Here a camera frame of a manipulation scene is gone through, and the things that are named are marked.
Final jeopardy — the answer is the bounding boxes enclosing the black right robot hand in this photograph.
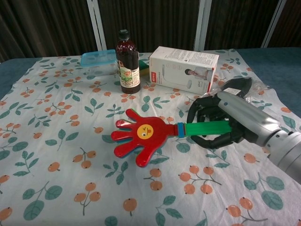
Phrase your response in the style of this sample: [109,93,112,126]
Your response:
[187,96,247,150]

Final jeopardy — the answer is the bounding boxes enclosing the red hand clapper toy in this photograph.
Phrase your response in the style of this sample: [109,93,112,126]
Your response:
[111,108,232,169]

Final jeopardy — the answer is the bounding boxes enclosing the black socks in plastic bag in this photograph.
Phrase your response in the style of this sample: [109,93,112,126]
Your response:
[202,76,271,104]

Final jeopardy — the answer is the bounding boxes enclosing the white lamp product box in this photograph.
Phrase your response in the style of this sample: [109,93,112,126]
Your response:
[149,46,220,94]

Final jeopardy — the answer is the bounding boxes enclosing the yellow green sponge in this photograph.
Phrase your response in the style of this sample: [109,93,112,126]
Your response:
[138,59,151,77]

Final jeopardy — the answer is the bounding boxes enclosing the brown liquid bottle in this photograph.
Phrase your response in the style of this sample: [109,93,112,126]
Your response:
[115,29,142,94]

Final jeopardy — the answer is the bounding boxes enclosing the clear container with blue lid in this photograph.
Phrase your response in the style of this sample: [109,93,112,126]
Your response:
[80,49,118,76]

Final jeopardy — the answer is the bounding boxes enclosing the floral patterned tablecloth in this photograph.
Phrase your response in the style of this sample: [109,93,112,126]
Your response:
[0,48,301,226]

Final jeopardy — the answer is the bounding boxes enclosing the white partition frame post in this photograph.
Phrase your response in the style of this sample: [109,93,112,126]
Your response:
[194,0,209,51]
[86,0,107,51]
[261,0,289,48]

